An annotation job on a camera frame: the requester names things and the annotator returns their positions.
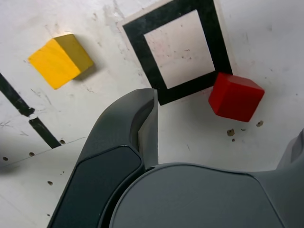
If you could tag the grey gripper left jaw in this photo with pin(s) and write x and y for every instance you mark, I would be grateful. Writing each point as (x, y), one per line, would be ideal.
(102, 171)

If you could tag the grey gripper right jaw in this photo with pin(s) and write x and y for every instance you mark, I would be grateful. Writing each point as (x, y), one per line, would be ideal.
(190, 202)

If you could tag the red cube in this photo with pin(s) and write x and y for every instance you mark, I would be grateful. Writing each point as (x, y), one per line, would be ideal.
(234, 99)

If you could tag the yellow cube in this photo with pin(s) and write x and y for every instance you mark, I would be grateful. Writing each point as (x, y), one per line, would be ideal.
(57, 64)

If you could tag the black tape square outline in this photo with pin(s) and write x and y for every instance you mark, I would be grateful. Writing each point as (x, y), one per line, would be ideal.
(136, 35)

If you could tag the black tape strip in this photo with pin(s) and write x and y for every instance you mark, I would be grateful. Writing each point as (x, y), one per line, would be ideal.
(14, 97)

